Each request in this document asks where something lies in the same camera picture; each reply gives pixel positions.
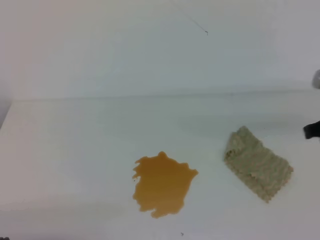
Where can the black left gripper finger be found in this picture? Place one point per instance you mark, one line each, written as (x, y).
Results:
(312, 130)

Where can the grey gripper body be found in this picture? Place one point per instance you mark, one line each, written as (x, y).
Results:
(316, 79)

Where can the brown coffee stain puddle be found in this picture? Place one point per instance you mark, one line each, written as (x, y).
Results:
(162, 184)

